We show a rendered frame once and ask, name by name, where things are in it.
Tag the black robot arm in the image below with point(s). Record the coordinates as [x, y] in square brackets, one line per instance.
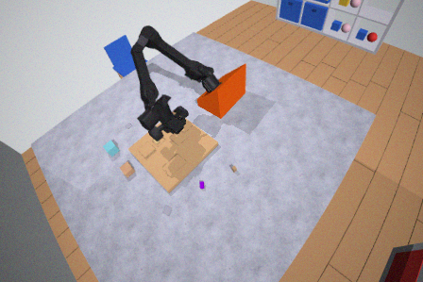
[150, 38]

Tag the teal cube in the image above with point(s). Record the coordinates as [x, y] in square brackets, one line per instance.
[111, 148]

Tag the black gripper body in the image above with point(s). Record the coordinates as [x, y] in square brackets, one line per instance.
[155, 132]

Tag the dark grey bent rod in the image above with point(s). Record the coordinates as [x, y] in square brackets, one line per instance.
[167, 210]

